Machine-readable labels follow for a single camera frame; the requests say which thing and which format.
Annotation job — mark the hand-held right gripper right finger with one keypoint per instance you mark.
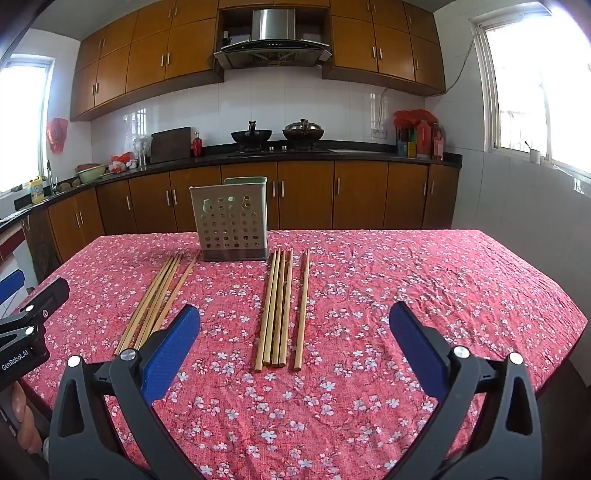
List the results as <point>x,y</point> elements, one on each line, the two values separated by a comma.
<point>420,350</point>

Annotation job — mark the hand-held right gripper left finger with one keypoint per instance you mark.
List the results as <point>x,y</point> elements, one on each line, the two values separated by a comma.
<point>171,355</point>

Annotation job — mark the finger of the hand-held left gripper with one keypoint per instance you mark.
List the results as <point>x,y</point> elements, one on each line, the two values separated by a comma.
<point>53,295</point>

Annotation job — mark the bamboo chopstick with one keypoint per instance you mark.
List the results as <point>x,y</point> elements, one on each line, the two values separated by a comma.
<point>280,308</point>
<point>148,304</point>
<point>273,309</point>
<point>181,286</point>
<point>302,309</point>
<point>167,290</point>
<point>141,308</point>
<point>158,299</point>
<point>286,308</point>
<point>265,311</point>

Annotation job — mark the beige perforated utensil holder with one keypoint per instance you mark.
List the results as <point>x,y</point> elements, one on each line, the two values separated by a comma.
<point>231,221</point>

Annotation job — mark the person's left hand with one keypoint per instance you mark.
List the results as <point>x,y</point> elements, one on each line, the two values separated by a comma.
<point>27,420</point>

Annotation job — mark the blue chair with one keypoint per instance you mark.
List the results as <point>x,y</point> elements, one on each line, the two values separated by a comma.
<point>11,285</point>

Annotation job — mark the red floral tablecloth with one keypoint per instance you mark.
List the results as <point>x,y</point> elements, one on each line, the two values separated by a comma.
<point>351,323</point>

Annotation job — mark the yellow detergent bottle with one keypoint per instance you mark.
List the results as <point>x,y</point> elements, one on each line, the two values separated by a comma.
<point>37,191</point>

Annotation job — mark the metal faucet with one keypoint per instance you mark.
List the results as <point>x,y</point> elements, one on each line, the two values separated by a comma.
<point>49,175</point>

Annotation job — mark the green basin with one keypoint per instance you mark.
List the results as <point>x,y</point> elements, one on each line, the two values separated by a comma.
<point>91,174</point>

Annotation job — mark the red and white plastic bag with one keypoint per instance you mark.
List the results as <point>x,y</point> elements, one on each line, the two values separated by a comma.
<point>121,161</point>

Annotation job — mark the red hanging plastic bag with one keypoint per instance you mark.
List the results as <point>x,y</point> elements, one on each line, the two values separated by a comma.
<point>57,134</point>

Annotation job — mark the clear glass cups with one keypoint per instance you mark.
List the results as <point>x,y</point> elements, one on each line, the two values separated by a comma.
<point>143,152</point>

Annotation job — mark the small kitchen window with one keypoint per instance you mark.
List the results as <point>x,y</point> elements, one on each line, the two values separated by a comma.
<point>25,124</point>

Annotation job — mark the dark cutting board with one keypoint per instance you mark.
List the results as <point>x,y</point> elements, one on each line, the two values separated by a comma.
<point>171,144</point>

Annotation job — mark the brown wooden base cabinets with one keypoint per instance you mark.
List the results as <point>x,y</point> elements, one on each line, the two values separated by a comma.
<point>304,194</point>

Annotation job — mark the black kitchen countertop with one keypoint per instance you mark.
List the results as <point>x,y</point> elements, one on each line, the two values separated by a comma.
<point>360,156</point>

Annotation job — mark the seasoning boxes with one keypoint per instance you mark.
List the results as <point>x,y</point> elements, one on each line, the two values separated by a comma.
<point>406,144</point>

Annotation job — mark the dark red sauce bottle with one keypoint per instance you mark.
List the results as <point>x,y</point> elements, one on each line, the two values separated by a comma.
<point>437,144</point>

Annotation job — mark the orange red bottle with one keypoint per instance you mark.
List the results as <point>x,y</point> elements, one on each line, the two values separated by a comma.
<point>423,138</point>

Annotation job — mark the white cup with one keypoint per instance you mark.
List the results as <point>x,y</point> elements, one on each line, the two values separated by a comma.
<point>534,156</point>

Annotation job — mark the black gas stove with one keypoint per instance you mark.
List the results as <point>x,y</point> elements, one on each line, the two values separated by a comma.
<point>277,150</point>

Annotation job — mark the black wok with lid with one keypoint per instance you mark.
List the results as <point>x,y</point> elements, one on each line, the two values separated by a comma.
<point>302,131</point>

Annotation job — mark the large kitchen window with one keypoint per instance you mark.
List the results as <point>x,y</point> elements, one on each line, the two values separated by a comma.
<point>540,92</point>

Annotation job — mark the chopsticks standing in holder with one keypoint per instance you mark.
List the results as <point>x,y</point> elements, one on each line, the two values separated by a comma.
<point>383,41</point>

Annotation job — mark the steel range hood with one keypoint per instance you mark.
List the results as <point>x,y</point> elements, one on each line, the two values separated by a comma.
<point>272,46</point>

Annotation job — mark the white wall socket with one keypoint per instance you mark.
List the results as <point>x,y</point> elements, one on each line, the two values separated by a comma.
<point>379,134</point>

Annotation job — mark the brown wooden wall cabinet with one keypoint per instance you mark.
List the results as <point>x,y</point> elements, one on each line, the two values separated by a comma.
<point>147,60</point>

